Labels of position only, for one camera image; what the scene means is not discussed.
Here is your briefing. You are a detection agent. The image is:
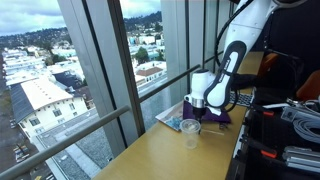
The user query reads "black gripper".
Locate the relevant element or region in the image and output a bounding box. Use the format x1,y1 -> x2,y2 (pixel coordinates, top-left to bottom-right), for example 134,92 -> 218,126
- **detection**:
192,107 -> 207,135

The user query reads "clear plastic straw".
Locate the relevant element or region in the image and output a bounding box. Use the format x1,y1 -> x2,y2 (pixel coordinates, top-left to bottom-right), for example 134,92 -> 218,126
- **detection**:
200,128 -> 225,136

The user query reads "clear plastic cup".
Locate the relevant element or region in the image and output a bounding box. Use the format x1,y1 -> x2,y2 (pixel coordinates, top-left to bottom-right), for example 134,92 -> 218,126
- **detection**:
180,118 -> 202,150

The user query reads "purple cloth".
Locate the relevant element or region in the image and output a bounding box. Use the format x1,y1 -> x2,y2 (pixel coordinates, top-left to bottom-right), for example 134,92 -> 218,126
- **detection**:
182,100 -> 232,124

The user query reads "printed paper magazine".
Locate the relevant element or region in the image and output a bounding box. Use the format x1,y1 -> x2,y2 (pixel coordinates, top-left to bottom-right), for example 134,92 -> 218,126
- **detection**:
154,101 -> 185,132

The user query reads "grey metal handrail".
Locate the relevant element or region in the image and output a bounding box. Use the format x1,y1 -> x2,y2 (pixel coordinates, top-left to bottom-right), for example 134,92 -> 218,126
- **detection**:
0,105 -> 132,180
138,64 -> 202,104

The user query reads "white keyboard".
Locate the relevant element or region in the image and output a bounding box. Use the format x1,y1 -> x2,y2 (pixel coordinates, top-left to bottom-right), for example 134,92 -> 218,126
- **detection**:
229,91 -> 255,108

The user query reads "black cloth bag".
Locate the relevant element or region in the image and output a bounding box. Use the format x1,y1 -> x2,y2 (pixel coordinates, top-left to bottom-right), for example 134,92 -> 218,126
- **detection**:
231,73 -> 258,92

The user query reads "black perforated breadboard table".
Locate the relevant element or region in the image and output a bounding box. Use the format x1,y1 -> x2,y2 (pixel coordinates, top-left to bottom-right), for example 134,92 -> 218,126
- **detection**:
225,106 -> 320,180

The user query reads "small grey box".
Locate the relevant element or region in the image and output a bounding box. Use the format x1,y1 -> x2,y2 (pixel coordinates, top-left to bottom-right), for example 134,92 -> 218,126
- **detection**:
280,106 -> 299,123

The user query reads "orange chair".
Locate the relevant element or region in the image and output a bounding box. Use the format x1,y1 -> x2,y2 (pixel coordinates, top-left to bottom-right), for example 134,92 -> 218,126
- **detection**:
257,52 -> 280,80
295,69 -> 320,102

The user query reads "black laptop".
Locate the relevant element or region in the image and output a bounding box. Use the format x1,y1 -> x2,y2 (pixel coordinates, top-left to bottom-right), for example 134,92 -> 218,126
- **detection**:
253,49 -> 305,105

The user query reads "aluminium extrusion bar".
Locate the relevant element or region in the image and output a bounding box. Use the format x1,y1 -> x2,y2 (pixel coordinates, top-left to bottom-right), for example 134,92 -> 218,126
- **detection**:
282,145 -> 320,174

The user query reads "black clamp orange handle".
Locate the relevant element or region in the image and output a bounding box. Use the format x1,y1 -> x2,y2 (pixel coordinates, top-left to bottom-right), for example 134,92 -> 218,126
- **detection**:
250,105 -> 275,118
239,134 -> 278,160

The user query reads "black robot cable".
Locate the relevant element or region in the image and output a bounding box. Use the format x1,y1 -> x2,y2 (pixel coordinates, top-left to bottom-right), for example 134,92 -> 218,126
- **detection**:
213,0 -> 255,113

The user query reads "grey cable coil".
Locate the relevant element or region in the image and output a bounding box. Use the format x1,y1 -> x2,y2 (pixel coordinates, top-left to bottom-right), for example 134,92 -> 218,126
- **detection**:
292,111 -> 320,144

